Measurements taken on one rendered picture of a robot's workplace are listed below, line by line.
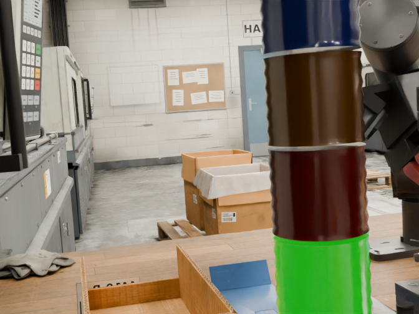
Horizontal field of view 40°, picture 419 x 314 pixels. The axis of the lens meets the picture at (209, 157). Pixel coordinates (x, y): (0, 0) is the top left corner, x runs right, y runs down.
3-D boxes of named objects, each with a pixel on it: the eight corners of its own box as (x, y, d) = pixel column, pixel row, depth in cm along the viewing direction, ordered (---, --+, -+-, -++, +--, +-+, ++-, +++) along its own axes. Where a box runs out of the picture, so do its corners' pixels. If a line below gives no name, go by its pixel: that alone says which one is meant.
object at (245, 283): (267, 283, 69) (265, 258, 69) (318, 329, 55) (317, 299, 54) (209, 290, 68) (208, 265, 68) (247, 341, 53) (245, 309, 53)
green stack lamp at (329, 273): (345, 293, 26) (341, 219, 25) (391, 324, 22) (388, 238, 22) (264, 306, 25) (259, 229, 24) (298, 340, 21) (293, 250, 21)
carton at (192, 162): (261, 224, 464) (257, 152, 459) (197, 232, 451) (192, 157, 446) (239, 212, 519) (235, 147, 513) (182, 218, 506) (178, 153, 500)
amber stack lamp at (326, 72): (338, 136, 25) (335, 58, 25) (385, 140, 21) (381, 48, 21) (254, 143, 24) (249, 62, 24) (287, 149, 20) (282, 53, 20)
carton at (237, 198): (300, 242, 399) (297, 169, 394) (211, 252, 387) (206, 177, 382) (272, 223, 463) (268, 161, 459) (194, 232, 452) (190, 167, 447)
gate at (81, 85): (91, 137, 686) (86, 70, 678) (83, 137, 684) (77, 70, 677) (93, 134, 770) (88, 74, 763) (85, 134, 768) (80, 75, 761)
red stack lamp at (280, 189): (341, 215, 25) (338, 139, 25) (388, 233, 22) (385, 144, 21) (259, 225, 24) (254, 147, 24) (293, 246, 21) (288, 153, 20)
